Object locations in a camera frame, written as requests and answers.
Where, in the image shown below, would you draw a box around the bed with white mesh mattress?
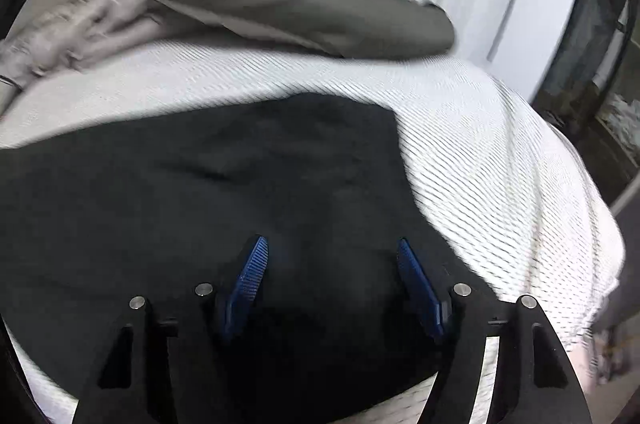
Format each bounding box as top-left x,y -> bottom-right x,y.
0,38 -> 628,424

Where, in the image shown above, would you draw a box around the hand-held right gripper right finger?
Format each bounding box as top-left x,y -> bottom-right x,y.
396,237 -> 592,424

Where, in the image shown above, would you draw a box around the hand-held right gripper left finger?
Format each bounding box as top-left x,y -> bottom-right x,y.
71,234 -> 271,424

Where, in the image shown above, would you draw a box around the light grey blanket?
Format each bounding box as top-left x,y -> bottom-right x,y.
0,0 -> 171,89

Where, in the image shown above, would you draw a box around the black pants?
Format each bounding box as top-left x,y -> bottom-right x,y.
0,91 -> 501,422

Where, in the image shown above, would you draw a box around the long black door handle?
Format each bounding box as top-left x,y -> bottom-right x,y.
487,0 -> 525,63

